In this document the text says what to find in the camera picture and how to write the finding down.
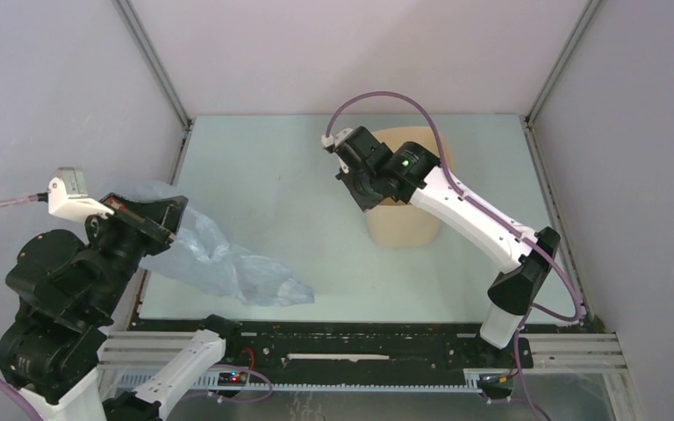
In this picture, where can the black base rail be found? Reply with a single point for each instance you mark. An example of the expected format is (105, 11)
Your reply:
(377, 357)

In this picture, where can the aluminium frame post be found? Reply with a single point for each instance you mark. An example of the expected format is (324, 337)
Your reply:
(563, 59)
(140, 37)

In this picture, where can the blue plastic trash bag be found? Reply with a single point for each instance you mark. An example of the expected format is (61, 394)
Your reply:
(204, 258)

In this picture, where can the beige trash bin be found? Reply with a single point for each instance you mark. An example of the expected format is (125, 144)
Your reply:
(394, 224)

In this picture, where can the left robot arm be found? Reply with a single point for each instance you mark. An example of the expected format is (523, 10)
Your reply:
(68, 289)

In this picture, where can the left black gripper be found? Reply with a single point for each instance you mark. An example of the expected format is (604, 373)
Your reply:
(161, 217)

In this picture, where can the right aluminium frame post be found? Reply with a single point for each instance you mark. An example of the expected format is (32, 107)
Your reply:
(563, 59)

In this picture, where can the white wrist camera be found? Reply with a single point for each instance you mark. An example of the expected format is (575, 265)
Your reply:
(331, 142)
(68, 197)

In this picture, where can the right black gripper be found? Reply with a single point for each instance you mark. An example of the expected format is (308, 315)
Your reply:
(365, 203)

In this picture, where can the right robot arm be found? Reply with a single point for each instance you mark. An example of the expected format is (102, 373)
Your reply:
(404, 165)

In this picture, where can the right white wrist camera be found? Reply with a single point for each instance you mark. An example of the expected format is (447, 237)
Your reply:
(331, 142)

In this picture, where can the left aluminium frame post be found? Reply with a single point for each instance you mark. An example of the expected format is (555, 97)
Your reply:
(140, 37)

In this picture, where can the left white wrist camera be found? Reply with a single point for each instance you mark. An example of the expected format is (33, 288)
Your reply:
(68, 197)

